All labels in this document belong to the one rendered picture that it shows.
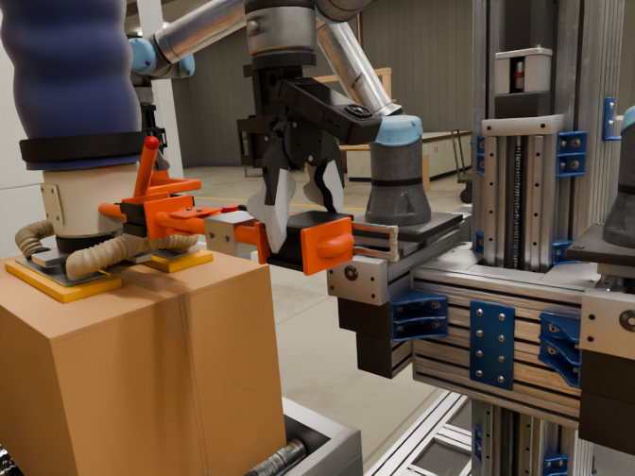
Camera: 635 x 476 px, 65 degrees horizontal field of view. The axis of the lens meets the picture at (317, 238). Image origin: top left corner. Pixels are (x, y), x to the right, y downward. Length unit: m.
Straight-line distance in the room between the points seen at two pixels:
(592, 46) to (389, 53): 11.07
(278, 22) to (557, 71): 0.73
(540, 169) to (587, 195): 0.13
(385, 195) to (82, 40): 0.65
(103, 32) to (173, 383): 0.62
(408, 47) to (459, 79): 1.42
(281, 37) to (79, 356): 0.52
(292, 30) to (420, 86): 11.19
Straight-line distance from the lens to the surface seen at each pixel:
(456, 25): 11.46
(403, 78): 11.92
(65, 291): 0.91
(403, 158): 1.09
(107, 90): 0.99
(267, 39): 0.54
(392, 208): 1.09
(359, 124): 0.48
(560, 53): 1.15
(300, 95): 0.53
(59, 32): 0.99
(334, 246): 0.52
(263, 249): 0.57
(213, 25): 1.20
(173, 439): 0.93
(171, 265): 0.97
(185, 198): 0.83
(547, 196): 1.09
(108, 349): 0.81
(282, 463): 1.22
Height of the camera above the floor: 1.28
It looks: 14 degrees down
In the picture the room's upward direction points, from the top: 4 degrees counter-clockwise
